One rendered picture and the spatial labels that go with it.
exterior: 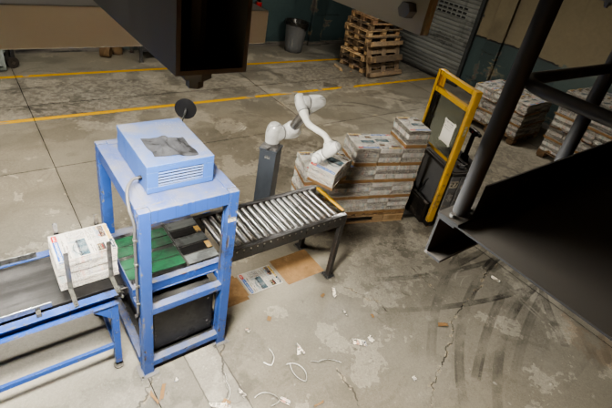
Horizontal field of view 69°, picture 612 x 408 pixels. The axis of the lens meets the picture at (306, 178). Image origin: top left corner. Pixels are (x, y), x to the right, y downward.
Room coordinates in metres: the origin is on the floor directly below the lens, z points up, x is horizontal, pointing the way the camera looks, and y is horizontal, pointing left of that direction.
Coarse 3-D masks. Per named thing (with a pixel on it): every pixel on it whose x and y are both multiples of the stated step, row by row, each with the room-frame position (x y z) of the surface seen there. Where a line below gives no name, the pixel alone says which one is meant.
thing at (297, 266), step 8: (288, 256) 3.67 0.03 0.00; (296, 256) 3.69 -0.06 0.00; (304, 256) 3.72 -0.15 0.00; (272, 264) 3.49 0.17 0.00; (280, 264) 3.52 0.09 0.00; (288, 264) 3.54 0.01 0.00; (296, 264) 3.56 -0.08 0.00; (304, 264) 3.59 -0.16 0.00; (312, 264) 3.61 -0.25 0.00; (280, 272) 3.40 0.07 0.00; (288, 272) 3.42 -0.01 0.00; (296, 272) 3.44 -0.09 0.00; (304, 272) 3.47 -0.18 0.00; (312, 272) 3.49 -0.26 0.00; (288, 280) 3.30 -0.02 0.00; (296, 280) 3.33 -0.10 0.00
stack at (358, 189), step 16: (304, 160) 4.35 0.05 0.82; (304, 176) 4.21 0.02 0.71; (352, 176) 4.44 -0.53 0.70; (368, 176) 4.51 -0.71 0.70; (384, 176) 4.59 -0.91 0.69; (320, 192) 4.27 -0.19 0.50; (336, 192) 4.35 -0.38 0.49; (352, 192) 4.45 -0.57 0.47; (368, 192) 4.53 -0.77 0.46; (384, 192) 4.62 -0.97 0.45; (336, 208) 4.38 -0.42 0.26; (352, 208) 4.47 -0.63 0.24; (368, 208) 4.56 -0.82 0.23; (384, 208) 4.65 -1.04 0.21
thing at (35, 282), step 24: (24, 264) 2.15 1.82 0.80; (48, 264) 2.19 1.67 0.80; (0, 288) 1.92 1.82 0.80; (24, 288) 1.95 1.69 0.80; (48, 288) 1.99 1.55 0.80; (96, 288) 2.07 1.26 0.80; (120, 288) 2.12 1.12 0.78; (0, 312) 1.74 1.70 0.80; (48, 312) 1.81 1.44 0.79; (72, 312) 1.91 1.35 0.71; (0, 336) 1.65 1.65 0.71
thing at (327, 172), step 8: (328, 160) 3.80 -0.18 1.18; (312, 168) 3.72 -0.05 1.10; (320, 168) 3.68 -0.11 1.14; (328, 168) 3.69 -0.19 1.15; (336, 168) 3.70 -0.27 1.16; (312, 176) 3.75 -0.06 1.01; (320, 176) 3.70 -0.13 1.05; (328, 176) 3.65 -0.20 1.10; (336, 176) 3.66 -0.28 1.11; (328, 184) 3.68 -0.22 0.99
